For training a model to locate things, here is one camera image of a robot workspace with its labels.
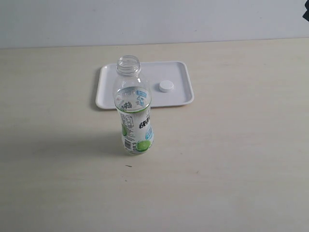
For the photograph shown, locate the clear plastic drink bottle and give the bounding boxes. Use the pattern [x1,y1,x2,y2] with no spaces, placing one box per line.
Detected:
[112,55,154,155]

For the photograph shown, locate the white bottle cap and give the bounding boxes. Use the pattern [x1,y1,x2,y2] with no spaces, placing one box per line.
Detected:
[159,80,174,93]

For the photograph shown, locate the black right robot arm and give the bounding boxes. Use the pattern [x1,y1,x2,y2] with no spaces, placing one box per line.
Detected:
[302,1,309,22]

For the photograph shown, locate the white plastic tray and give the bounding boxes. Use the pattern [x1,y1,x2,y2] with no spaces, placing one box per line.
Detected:
[96,61,194,110]

